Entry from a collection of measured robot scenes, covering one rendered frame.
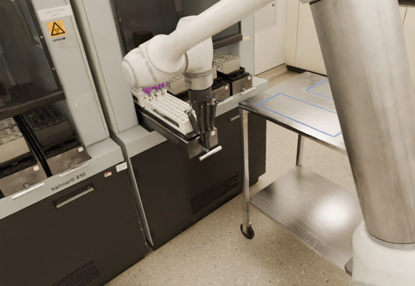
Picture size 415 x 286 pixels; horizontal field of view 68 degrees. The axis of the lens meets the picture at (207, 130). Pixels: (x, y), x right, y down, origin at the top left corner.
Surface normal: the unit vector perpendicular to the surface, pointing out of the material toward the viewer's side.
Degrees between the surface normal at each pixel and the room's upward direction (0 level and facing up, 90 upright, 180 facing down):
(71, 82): 90
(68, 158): 90
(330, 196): 0
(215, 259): 0
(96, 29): 90
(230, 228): 0
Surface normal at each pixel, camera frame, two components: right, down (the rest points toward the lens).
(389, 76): 0.08, 0.23
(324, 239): -0.08, -0.85
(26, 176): 0.62, 0.36
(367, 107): -0.53, 0.40
